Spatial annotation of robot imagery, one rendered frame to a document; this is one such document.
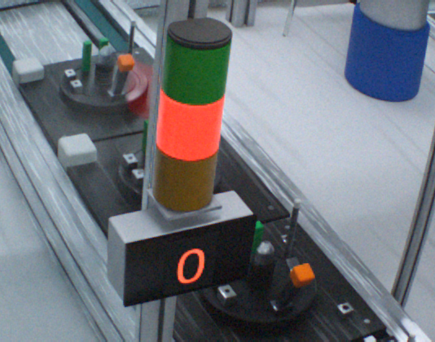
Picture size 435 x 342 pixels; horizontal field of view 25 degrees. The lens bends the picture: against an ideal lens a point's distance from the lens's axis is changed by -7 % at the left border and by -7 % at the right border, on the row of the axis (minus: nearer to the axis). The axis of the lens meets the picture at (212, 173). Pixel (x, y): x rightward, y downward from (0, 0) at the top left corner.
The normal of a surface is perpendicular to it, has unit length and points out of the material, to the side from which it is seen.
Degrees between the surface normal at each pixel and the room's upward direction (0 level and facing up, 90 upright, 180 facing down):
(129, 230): 0
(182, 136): 90
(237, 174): 0
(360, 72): 90
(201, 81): 90
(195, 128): 90
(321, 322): 0
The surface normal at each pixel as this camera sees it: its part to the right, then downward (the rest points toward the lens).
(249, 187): 0.10, -0.82
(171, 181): -0.40, 0.49
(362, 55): -0.78, 0.29
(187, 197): 0.18, 0.58
